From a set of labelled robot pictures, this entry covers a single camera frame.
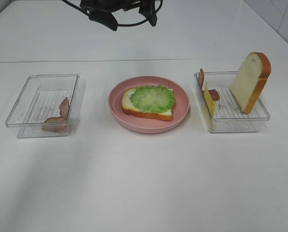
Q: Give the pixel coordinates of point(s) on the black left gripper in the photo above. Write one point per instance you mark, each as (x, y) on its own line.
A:
(100, 11)

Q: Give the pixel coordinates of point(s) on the green lettuce leaf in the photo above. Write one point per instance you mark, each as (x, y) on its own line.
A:
(153, 99)

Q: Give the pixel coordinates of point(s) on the bread slice from tray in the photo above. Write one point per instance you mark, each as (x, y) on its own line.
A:
(129, 109)

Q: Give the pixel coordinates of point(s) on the long bacon strip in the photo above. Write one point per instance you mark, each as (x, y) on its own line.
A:
(64, 110)

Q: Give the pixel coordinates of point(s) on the pink round plate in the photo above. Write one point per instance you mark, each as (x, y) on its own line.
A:
(144, 125)

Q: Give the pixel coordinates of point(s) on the upright bacon strip right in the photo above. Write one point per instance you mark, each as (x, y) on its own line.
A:
(201, 77)

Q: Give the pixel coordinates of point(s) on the small bacon piece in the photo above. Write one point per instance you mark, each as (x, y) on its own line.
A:
(214, 94)

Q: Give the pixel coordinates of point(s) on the yellow cheese slice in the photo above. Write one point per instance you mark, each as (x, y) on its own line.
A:
(210, 104)

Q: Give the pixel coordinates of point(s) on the left clear plastic tray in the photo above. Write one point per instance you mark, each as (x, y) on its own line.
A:
(39, 99)

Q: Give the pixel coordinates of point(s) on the clear plastic tray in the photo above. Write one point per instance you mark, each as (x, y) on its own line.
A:
(39, 99)
(227, 114)

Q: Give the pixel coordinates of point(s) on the upright bread slice right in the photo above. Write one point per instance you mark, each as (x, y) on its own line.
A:
(250, 80)

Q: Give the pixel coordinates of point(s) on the right clear plastic tray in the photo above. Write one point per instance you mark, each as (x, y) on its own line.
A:
(227, 114)

